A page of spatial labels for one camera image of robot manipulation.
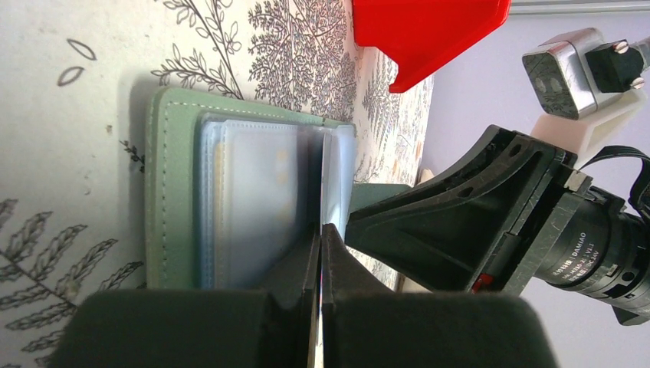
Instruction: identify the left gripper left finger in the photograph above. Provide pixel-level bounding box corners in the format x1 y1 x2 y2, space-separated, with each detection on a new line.
51 225 320 367

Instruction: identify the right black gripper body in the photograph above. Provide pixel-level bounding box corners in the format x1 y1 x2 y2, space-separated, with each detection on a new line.
534 146 649 326

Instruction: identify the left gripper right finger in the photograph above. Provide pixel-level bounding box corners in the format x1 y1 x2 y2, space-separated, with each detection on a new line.
320 224 556 367

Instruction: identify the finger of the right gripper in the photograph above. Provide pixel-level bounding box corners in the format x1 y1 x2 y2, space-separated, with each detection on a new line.
345 126 564 294

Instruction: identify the green card holder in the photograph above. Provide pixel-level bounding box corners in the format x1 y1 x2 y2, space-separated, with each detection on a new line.
144 86 412 291

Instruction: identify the red plastic bin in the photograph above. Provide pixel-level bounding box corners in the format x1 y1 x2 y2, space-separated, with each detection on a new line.
352 0 511 94

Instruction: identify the floral patterned mat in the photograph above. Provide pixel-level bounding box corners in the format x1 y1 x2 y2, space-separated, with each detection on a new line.
1 1 434 367

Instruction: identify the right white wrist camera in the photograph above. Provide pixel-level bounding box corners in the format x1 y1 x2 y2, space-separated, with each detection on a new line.
522 28 649 160

